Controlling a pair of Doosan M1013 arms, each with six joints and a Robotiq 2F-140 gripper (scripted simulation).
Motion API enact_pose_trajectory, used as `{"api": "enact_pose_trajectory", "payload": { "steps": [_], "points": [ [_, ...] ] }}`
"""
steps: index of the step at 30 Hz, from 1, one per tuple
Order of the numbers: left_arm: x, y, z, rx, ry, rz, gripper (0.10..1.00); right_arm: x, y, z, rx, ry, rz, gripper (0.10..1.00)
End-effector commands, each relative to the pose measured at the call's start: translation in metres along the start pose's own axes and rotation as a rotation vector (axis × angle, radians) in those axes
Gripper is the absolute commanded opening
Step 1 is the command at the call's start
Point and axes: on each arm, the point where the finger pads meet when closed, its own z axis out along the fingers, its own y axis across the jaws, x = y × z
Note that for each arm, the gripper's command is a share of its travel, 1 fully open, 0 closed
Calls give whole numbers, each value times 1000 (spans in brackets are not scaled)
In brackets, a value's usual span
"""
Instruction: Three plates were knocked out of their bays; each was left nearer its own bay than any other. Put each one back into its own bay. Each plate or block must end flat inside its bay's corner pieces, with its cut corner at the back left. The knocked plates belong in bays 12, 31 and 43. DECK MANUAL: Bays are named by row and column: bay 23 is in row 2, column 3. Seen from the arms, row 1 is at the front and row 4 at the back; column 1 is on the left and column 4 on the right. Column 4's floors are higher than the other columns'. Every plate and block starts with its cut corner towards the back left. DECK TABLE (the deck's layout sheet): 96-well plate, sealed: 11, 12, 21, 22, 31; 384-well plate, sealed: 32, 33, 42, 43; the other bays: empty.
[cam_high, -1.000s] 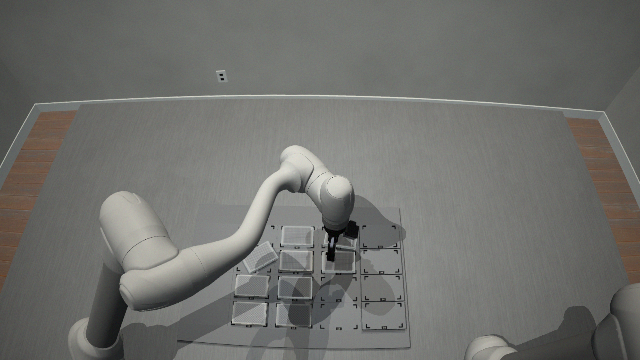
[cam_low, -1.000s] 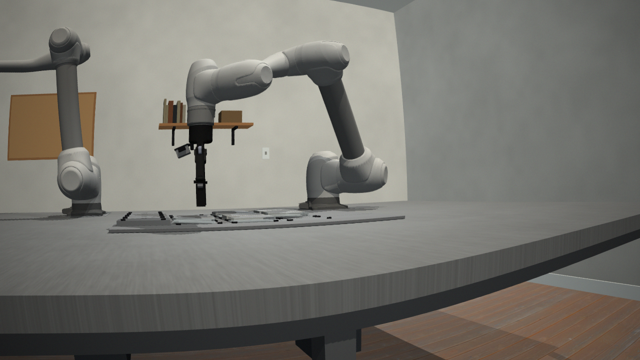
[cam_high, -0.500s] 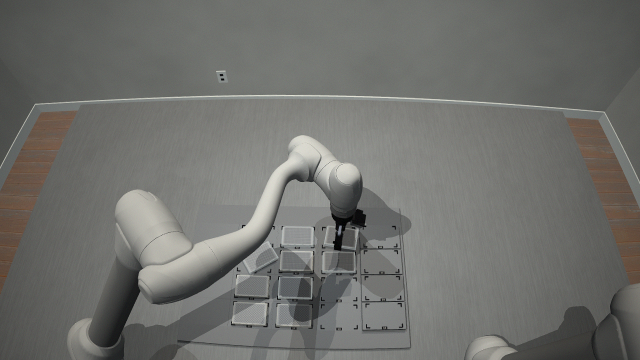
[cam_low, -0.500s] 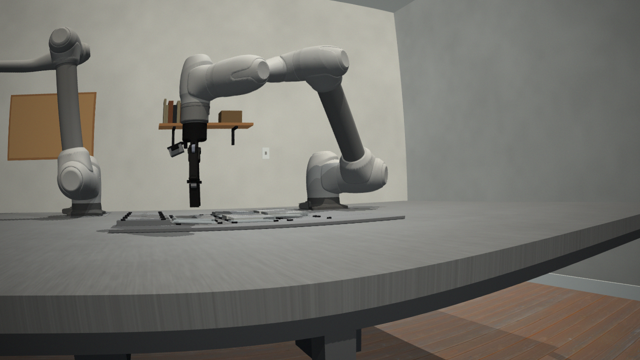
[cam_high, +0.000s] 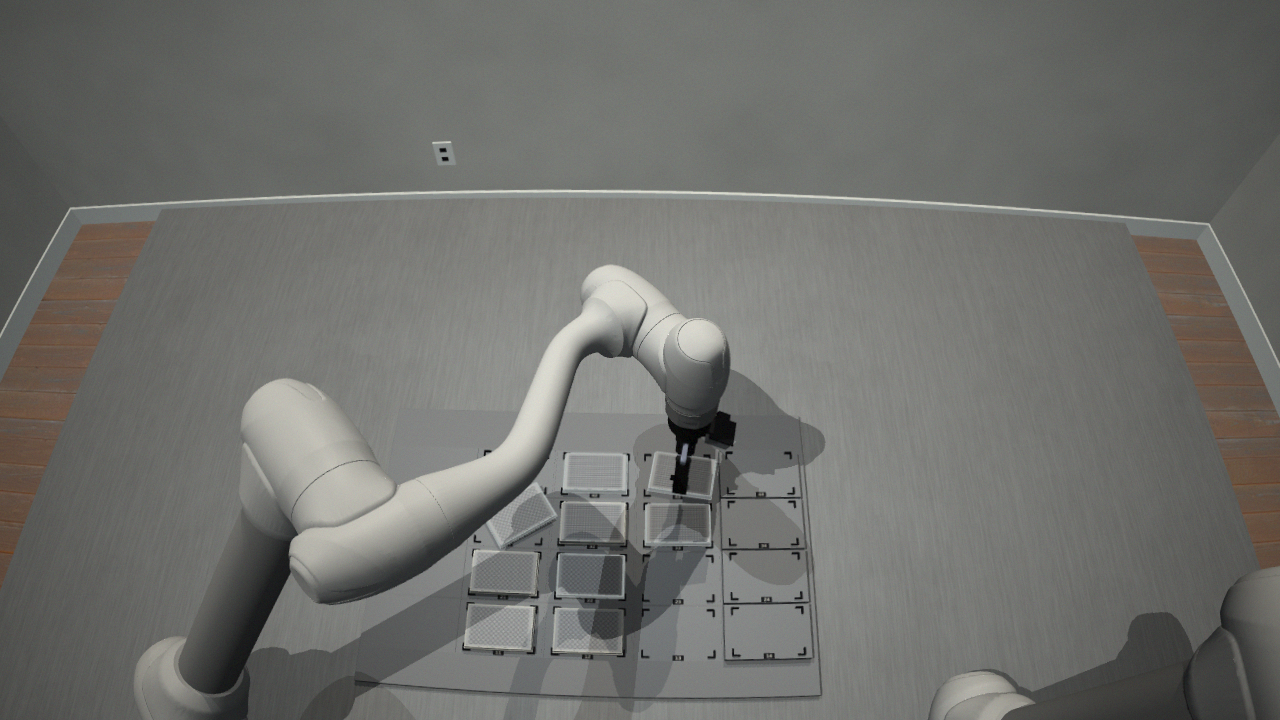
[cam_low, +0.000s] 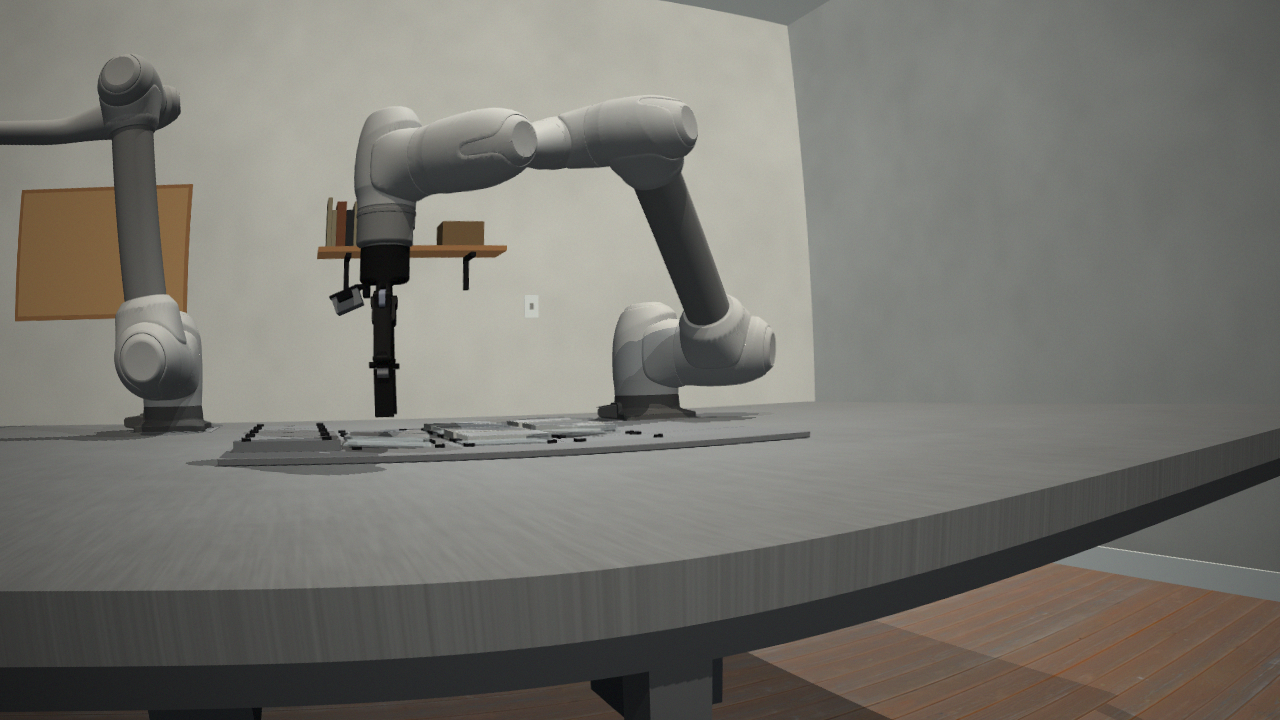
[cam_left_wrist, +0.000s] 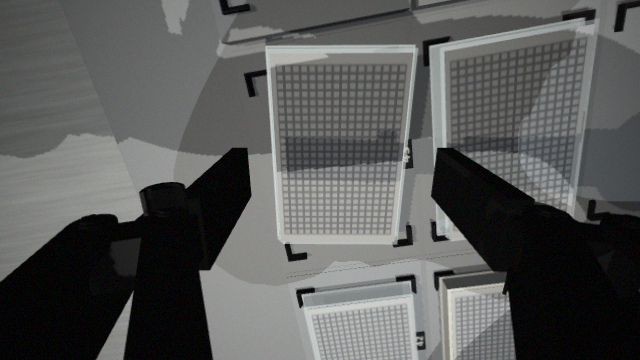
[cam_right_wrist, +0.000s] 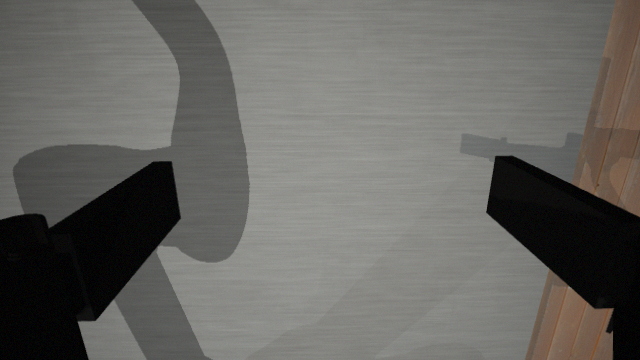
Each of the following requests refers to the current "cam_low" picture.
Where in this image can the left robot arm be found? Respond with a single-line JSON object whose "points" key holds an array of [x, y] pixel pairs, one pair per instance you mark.
{"points": [[643, 139]]}

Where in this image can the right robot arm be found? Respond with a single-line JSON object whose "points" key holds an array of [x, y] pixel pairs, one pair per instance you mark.
{"points": [[152, 356]]}

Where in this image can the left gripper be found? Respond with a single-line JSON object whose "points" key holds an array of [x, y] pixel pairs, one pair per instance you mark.
{"points": [[384, 266]]}

